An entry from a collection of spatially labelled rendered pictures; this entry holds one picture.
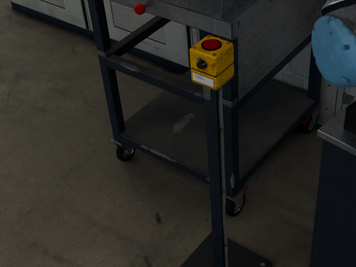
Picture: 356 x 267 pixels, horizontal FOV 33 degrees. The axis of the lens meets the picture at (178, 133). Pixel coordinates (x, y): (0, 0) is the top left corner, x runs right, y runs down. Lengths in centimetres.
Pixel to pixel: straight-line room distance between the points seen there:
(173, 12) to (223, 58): 38
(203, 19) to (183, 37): 109
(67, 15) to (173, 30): 76
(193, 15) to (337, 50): 63
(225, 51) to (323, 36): 30
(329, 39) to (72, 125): 171
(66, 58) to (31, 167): 83
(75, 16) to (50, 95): 55
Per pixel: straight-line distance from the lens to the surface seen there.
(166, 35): 288
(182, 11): 176
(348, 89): 245
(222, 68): 146
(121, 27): 309
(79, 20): 331
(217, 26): 170
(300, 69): 253
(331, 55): 124
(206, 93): 154
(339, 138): 143
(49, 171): 254
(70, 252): 222
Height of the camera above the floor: 168
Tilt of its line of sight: 40 degrees down
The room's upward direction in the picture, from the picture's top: 6 degrees counter-clockwise
